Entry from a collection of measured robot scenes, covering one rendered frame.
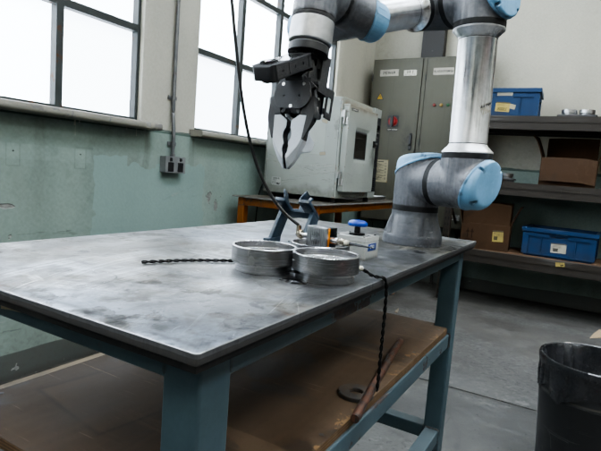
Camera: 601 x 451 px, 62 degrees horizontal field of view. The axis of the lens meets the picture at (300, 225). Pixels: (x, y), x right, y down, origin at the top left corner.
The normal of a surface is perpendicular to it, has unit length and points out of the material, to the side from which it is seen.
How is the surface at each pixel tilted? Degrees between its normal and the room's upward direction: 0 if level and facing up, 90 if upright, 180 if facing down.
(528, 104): 90
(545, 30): 90
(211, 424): 90
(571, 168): 83
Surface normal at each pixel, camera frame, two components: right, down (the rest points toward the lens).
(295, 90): -0.50, -0.08
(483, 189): 0.60, 0.26
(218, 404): 0.86, 0.12
